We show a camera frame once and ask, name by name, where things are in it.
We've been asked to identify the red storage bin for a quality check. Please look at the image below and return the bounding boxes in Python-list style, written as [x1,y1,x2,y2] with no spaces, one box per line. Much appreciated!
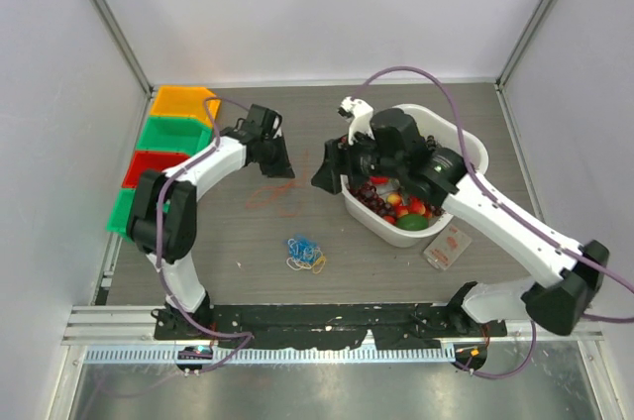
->
[121,150,189,189]

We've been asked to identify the transparent plastic card packet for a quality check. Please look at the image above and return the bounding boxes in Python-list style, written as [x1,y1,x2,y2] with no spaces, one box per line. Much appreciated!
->
[422,224,473,271]

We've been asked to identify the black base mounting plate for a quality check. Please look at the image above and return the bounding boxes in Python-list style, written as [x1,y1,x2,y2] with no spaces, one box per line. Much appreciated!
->
[154,303,509,352]

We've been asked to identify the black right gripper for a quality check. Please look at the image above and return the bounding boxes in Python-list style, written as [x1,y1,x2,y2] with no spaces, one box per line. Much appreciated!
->
[312,126,405,195]

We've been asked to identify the green lime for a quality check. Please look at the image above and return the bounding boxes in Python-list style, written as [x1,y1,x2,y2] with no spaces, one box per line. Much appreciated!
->
[395,213,429,232]

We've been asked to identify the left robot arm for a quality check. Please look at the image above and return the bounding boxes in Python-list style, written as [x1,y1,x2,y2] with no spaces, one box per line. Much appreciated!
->
[126,104,295,340]

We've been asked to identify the dark purple grape bunch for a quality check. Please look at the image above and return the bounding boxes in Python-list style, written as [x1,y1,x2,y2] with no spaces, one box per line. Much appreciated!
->
[348,182,396,225]

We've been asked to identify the black grape bunch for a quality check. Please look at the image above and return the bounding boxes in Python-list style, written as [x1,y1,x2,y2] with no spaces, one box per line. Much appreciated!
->
[425,135,442,153]

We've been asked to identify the white plastic fruit basket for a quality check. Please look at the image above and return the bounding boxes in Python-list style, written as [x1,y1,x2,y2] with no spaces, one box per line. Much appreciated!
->
[341,104,489,249]

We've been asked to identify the upper green storage bin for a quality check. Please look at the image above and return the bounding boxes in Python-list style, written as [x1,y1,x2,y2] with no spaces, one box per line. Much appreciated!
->
[137,116,213,156]

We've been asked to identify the red apple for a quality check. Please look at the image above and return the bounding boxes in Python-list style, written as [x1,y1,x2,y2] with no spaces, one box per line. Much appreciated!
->
[370,176,390,185]

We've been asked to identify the red strawberry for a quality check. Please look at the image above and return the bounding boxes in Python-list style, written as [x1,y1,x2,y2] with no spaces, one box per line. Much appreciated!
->
[392,196,431,219]

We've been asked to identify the red yellow lychee fruit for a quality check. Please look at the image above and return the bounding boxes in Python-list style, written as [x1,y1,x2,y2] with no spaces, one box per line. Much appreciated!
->
[385,192,402,207]

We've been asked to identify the green storage bin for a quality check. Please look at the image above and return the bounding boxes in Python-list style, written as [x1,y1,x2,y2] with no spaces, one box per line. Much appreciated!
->
[137,116,213,156]
[106,188,135,241]

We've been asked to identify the orange storage bin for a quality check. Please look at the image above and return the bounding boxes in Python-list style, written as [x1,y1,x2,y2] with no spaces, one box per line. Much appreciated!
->
[150,85,221,128]

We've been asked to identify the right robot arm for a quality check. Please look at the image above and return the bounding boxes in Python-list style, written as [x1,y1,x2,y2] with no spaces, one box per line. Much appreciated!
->
[311,98,609,336]

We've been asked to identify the lower green storage bin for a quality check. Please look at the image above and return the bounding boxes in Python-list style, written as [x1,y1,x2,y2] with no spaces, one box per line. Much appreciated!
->
[106,188,135,241]

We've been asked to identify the white slotted cable duct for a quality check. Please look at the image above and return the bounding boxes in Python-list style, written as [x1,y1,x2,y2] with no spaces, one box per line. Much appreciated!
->
[84,344,456,366]

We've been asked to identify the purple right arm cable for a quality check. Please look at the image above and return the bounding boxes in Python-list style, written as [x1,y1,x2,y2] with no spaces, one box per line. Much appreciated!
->
[352,64,634,381]

